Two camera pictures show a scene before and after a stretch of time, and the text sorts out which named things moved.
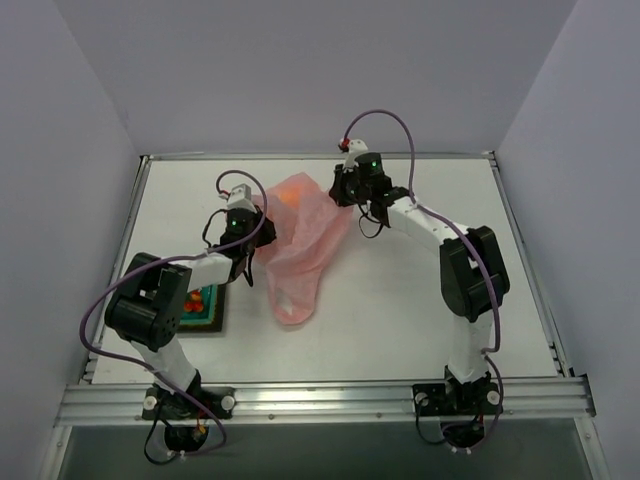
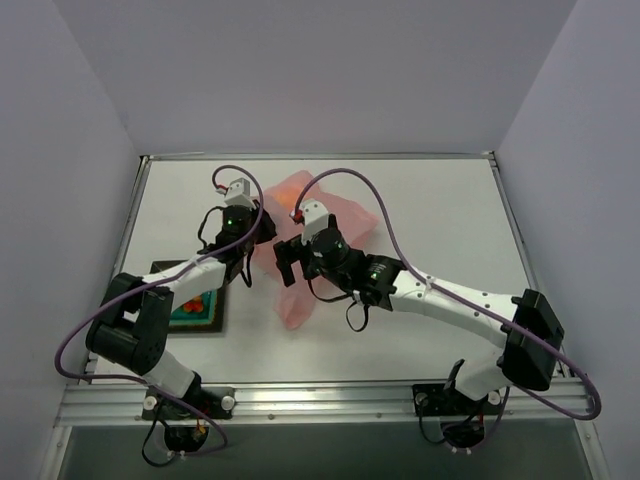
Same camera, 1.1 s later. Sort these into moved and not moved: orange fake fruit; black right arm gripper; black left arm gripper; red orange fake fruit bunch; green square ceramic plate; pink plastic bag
Moved: black right arm gripper; pink plastic bag
Not moved: green square ceramic plate; black left arm gripper; red orange fake fruit bunch; orange fake fruit
